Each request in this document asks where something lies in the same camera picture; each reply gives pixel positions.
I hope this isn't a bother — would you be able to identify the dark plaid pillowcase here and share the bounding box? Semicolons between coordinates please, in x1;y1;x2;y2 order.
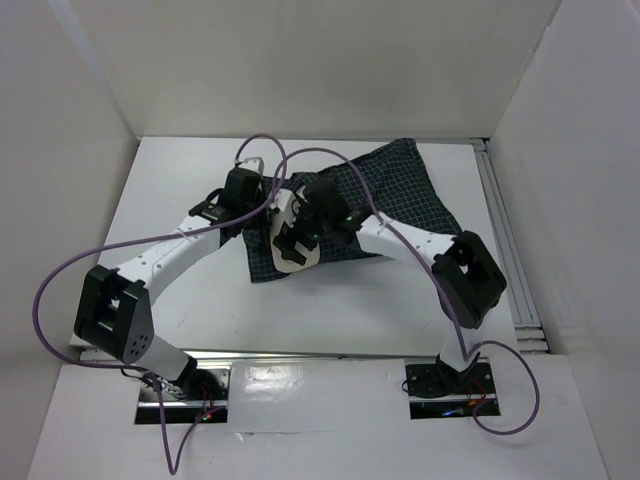
243;138;462;283

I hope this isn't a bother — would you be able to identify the cream white pillow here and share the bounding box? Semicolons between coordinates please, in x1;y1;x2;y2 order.
268;189;320;274

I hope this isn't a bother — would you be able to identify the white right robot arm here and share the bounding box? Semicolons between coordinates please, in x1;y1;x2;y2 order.
267;179;507;392

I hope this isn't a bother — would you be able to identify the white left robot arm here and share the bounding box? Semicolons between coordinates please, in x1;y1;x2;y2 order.
74;157;266;400

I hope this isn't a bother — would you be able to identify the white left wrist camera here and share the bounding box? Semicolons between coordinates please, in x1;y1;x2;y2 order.
235;156;265;176

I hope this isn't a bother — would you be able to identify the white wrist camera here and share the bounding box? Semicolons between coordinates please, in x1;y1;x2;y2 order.
235;156;265;176
268;189;300;227

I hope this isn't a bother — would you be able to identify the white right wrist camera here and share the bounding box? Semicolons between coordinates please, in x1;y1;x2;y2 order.
268;189;300;227

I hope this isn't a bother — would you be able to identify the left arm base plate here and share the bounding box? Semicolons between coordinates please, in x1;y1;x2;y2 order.
134;364;231;425

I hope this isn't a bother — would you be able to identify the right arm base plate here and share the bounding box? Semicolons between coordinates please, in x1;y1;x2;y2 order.
401;359;501;420

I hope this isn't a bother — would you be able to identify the aluminium frame rail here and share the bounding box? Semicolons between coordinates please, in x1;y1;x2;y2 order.
74;137;551;365

